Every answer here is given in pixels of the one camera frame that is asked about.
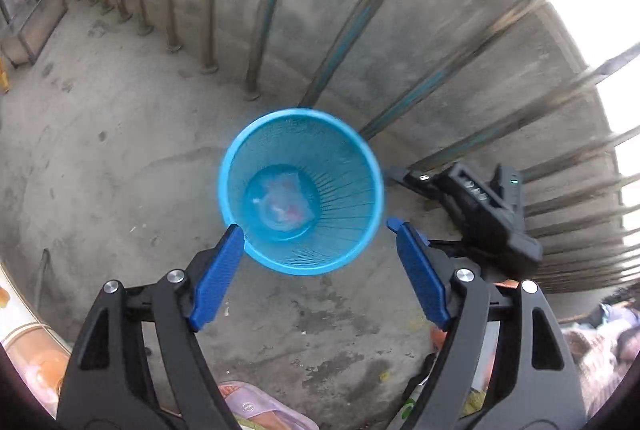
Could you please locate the clear pink-printed plastic wrapper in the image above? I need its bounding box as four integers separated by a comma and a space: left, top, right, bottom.
250, 167, 314, 233

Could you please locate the blue mesh trash bin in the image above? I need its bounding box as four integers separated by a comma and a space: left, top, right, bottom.
217, 109, 385, 276

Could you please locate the purple slipper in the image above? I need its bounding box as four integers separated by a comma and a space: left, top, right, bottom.
218, 381, 319, 430

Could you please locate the fuzzy right sleeve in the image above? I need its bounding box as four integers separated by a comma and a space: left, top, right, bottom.
560, 281, 640, 418

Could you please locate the metal balcony railing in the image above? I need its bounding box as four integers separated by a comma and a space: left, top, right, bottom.
14, 0, 640, 296

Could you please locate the patterned vinyl tablecloth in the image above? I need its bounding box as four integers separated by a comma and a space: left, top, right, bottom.
0, 265, 70, 418

